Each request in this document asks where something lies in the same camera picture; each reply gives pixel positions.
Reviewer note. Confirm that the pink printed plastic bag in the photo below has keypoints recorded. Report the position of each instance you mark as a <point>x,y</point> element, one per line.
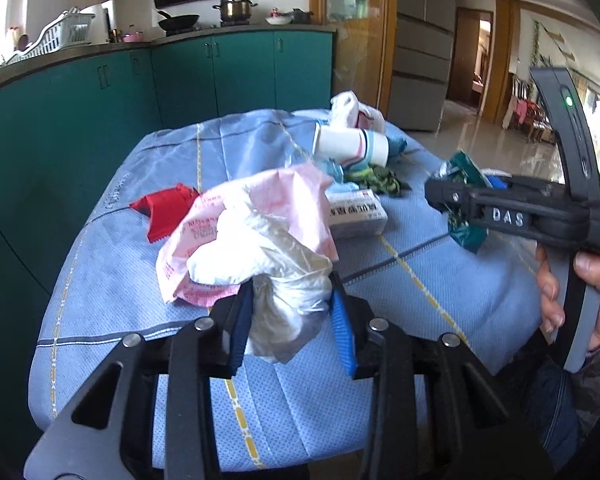
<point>290,190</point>

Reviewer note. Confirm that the person's blue jeans leg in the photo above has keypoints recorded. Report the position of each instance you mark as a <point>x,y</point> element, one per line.
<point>550,410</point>

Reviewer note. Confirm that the white striped paper cup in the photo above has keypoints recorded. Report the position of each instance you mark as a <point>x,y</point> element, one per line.
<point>340,142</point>

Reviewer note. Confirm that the dark kitchen countertop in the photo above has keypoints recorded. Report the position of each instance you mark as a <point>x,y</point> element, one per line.
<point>80,55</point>

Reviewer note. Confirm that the brown wooden door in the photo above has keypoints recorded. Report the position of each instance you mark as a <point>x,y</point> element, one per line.
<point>462,60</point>

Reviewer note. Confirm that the white bowl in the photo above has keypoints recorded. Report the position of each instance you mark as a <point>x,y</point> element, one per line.
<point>279,20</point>

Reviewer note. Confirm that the pink bowl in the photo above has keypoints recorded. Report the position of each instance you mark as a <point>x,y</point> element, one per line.
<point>132,37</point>

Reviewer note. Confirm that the white kettle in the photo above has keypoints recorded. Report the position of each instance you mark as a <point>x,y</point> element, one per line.
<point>100,20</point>

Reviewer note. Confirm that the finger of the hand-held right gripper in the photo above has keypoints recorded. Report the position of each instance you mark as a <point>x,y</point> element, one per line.
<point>450,197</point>
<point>500,181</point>

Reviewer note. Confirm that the red wrapper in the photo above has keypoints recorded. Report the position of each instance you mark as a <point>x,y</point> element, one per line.
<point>165,210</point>

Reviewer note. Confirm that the white dish rack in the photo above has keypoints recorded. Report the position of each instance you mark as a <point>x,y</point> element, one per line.
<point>60,35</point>

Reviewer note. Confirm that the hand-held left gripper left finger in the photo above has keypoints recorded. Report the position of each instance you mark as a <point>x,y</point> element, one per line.
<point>241,332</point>

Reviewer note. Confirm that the white medicine box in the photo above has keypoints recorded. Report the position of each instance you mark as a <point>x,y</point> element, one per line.
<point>355,220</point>

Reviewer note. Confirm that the gas stove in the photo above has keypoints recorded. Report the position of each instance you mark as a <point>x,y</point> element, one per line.
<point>210,28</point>

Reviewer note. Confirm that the steel cooking pot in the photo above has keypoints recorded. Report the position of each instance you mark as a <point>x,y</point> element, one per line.
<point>236,10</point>

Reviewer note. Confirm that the green kitchen cabinet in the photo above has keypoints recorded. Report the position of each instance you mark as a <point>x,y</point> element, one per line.
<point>180,90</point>

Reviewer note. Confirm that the black lidded pot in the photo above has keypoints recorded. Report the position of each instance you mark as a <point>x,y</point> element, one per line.
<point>302,16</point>

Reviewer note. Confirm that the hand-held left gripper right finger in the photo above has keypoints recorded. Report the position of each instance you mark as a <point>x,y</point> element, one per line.
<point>342,332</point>

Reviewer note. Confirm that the thin white plastic bag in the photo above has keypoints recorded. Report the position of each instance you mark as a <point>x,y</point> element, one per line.
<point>345,107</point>

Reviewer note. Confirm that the blue checked tablecloth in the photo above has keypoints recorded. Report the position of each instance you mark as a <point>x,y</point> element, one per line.
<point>130,285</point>

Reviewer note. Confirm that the grey refrigerator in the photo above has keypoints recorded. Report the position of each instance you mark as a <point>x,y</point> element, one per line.
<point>420,60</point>

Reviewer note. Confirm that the dark green snack packet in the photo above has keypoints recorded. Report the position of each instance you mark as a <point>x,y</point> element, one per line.
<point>467,237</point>

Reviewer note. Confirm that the wooden framed glass door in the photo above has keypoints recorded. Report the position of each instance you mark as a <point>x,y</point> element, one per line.
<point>360,60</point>

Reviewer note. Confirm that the black frying pan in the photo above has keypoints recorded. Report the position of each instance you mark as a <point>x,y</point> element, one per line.
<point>180,21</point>

